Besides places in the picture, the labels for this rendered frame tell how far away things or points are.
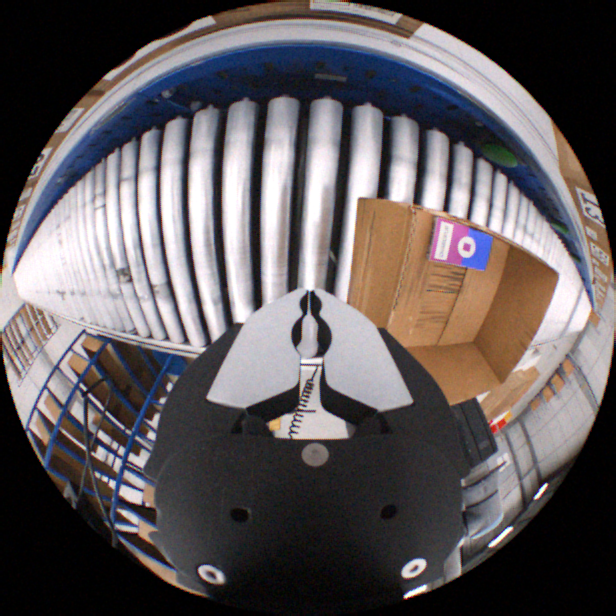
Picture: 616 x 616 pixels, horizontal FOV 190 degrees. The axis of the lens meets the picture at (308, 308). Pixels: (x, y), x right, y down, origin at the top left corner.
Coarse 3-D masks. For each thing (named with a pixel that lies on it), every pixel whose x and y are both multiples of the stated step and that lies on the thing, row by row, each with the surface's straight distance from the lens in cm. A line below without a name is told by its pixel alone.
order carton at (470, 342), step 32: (384, 224) 19; (416, 224) 33; (352, 256) 31; (384, 256) 19; (416, 256) 35; (512, 256) 53; (352, 288) 31; (384, 288) 18; (416, 288) 37; (448, 288) 43; (480, 288) 49; (512, 288) 53; (544, 288) 49; (384, 320) 18; (416, 320) 43; (448, 320) 47; (480, 320) 57; (512, 320) 52; (416, 352) 46; (448, 352) 51; (480, 352) 59; (512, 352) 53; (448, 384) 44; (480, 384) 50
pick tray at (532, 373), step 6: (534, 366) 168; (528, 372) 153; (534, 372) 161; (534, 378) 155; (528, 384) 174; (522, 390) 177; (516, 396) 148; (522, 396) 178; (510, 402) 151; (516, 402) 182; (504, 408) 155; (510, 408) 184; (498, 414) 159
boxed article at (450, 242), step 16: (432, 224) 35; (448, 224) 36; (432, 240) 34; (448, 240) 36; (464, 240) 39; (480, 240) 42; (432, 256) 35; (448, 256) 37; (464, 256) 40; (480, 256) 43
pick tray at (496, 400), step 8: (512, 376) 122; (520, 376) 130; (504, 384) 115; (512, 384) 117; (520, 384) 124; (496, 392) 118; (504, 392) 115; (512, 392) 145; (488, 400) 122; (496, 400) 119; (504, 400) 149; (488, 408) 123; (496, 408) 153; (488, 416) 153
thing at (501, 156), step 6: (486, 150) 40; (492, 150) 39; (498, 150) 39; (504, 150) 39; (486, 156) 42; (492, 156) 41; (498, 156) 40; (504, 156) 39; (510, 156) 39; (498, 162) 43; (504, 162) 42; (510, 162) 41; (516, 162) 41
